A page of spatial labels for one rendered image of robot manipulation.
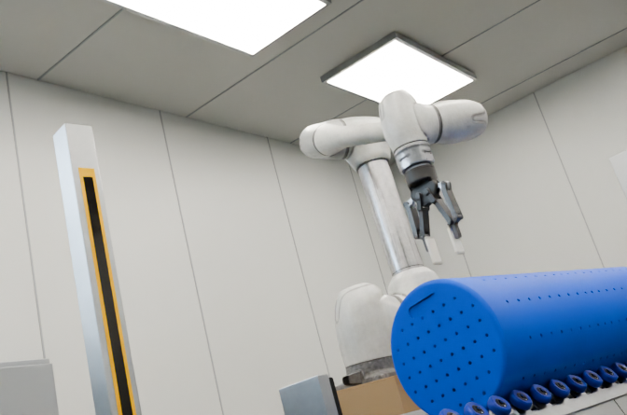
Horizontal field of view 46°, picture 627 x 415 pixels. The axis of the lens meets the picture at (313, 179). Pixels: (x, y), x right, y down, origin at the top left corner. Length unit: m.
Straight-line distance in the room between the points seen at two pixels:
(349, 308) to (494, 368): 0.69
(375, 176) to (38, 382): 1.21
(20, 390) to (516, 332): 1.51
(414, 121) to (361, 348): 0.65
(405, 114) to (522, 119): 5.20
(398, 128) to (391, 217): 0.52
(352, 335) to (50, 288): 2.41
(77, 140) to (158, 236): 3.25
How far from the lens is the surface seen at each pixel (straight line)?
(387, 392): 1.95
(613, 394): 1.82
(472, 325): 1.51
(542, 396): 1.58
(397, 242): 2.25
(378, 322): 2.08
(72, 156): 1.54
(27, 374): 2.46
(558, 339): 1.65
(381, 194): 2.30
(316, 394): 1.22
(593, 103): 6.81
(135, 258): 4.60
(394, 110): 1.84
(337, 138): 2.17
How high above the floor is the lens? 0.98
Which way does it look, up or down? 19 degrees up
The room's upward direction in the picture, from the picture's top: 16 degrees counter-clockwise
